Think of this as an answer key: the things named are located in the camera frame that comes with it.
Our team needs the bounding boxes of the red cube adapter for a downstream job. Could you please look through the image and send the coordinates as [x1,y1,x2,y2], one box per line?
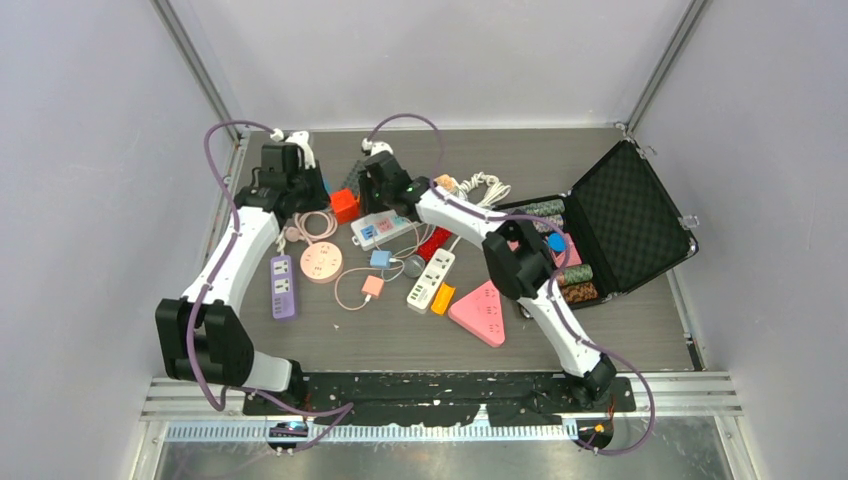
[330,188,360,225]

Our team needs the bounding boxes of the grey building baseplate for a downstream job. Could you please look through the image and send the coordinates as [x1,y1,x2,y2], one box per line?
[340,160,365,196]

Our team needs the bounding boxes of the light blue charger plug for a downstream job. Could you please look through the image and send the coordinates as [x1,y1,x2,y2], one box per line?
[369,250,403,270]

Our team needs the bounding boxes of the red glitter microphone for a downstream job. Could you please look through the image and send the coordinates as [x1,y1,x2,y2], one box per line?
[402,227,453,279]

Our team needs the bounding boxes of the white bundled cord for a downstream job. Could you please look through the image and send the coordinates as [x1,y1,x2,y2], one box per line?
[453,172,513,210]

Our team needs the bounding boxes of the small white power strip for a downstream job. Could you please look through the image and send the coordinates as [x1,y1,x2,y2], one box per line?
[406,248,456,314]

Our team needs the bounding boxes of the pink round socket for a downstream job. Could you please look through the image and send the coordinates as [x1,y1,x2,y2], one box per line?
[299,241,344,284]

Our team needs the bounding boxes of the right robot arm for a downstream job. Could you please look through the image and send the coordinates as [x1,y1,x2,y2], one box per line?
[364,151,617,411]

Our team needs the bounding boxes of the pink triangular socket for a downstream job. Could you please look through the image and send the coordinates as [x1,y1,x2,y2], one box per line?
[448,281,506,348]

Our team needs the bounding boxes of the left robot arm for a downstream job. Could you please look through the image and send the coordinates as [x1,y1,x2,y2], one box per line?
[155,131,329,414]

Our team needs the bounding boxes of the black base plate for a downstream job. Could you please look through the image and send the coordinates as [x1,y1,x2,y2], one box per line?
[291,370,637,429]

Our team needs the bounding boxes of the pink charger plug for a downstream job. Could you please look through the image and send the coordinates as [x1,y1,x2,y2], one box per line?
[361,275,385,300]

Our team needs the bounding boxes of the pink coiled cord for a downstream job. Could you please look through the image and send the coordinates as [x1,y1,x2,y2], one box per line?
[284,210,339,245]

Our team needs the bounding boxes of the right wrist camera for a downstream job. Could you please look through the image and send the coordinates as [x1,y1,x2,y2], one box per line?
[360,138,394,158]

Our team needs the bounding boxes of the black poker chip case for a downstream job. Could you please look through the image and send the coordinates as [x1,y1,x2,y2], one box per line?
[498,140,699,309]

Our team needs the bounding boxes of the purple power strip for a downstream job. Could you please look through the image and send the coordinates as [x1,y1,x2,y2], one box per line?
[270,255,298,321]

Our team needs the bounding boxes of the yellow curved block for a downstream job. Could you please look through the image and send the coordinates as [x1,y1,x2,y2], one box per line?
[430,283,456,316]

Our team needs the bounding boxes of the white multicolour power strip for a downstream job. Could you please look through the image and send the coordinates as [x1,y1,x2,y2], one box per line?
[350,210,420,251]

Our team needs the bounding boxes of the beige cube adapter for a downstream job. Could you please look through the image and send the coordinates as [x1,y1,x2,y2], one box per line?
[434,174,458,194]

